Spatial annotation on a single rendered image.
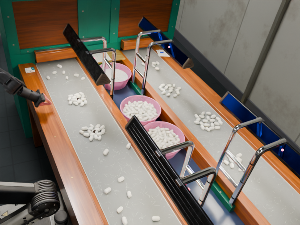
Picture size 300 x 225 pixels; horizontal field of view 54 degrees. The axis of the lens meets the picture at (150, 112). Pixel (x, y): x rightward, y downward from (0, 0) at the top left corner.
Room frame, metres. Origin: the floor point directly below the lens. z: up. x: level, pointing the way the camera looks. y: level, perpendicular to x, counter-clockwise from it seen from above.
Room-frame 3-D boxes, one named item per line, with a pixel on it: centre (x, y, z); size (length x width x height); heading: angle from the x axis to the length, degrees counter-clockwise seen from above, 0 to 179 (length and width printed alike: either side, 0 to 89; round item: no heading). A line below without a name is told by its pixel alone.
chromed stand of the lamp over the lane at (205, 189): (0.79, -0.18, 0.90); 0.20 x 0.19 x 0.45; 35
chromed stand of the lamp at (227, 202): (1.02, -0.50, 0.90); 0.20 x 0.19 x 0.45; 35
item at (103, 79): (1.54, 0.45, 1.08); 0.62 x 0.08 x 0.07; 35
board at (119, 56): (2.02, 0.44, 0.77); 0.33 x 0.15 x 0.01; 125
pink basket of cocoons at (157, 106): (1.48, 0.06, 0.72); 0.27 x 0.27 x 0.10
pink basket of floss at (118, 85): (1.84, 0.32, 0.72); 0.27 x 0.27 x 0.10
